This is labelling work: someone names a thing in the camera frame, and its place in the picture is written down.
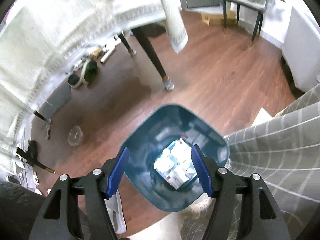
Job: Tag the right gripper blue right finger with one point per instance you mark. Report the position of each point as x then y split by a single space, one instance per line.
202 169

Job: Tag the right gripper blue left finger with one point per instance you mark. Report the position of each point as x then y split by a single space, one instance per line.
58 217

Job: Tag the white carton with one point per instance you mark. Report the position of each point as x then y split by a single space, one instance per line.
174 164

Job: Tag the dark teal trash bin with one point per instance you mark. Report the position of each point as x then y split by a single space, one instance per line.
159 130

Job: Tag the grey checked round tablecloth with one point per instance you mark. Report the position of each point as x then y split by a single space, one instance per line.
271 189

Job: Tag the clear plastic dome lid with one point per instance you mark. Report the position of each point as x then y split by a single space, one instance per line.
75 136

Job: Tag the green white slipper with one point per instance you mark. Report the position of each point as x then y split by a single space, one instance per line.
74 81
89 71

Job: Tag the silver rolled tube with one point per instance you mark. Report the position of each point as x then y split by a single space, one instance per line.
107 55

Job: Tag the grey armchair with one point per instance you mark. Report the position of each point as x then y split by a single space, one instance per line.
300 50

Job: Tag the rear dark table leg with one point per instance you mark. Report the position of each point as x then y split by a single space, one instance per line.
126 44

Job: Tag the dark table leg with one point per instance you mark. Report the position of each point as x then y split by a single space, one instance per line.
145 43
126 44

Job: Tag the beige tablecloth side table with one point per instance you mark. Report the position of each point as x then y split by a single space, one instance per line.
42 37

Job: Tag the cardboard box on floor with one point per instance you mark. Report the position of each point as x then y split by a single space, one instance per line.
217 19

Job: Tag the front dark table leg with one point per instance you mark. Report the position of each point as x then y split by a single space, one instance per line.
145 43

